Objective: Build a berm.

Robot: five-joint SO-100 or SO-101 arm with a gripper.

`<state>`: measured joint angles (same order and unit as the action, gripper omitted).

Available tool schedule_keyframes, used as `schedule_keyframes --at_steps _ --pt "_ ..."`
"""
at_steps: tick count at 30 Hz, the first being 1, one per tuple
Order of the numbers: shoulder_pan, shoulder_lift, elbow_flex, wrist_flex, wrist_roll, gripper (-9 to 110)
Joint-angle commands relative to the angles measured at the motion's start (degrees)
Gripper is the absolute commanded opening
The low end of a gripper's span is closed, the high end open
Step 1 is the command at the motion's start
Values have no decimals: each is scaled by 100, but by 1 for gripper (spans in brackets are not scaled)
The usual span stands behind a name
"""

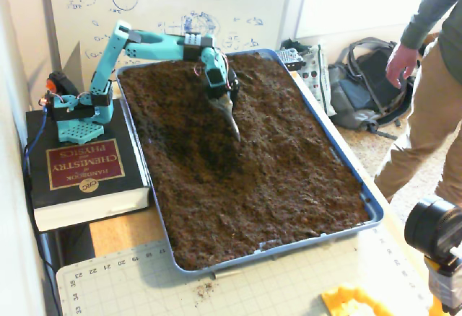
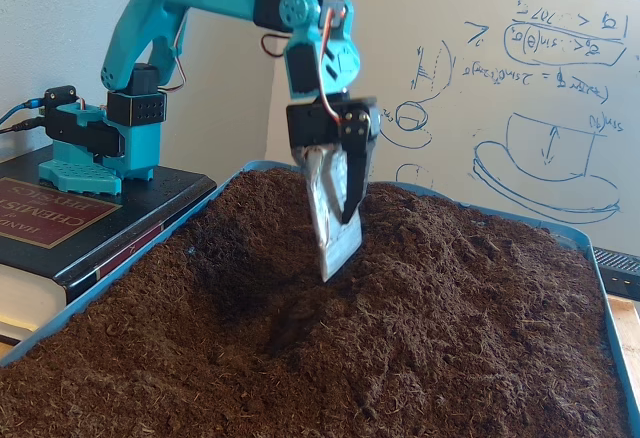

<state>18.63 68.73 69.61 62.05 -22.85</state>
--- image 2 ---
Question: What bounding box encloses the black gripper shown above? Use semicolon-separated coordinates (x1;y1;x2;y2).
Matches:
285;96;382;283

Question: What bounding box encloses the brown soil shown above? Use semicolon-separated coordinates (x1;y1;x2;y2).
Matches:
0;167;632;438

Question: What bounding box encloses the whiteboard with blue drawings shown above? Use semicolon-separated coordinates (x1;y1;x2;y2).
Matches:
305;0;640;254

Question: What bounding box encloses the black chemistry physics handbook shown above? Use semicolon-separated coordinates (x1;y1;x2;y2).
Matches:
0;150;219;347

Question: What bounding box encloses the black perforated electronic device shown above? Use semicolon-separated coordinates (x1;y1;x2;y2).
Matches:
592;246;640;303

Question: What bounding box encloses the blue plastic tray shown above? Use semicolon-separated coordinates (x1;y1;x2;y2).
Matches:
0;159;640;438

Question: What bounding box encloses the black controller box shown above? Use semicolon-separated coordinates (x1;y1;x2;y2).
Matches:
42;85;79;109

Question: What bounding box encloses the orange white servo wire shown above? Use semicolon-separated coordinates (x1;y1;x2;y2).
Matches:
319;5;351;127

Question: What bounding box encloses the black cable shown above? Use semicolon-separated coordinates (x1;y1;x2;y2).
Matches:
0;117;46;134

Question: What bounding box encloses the blue cable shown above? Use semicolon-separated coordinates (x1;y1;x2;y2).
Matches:
0;99;44;127

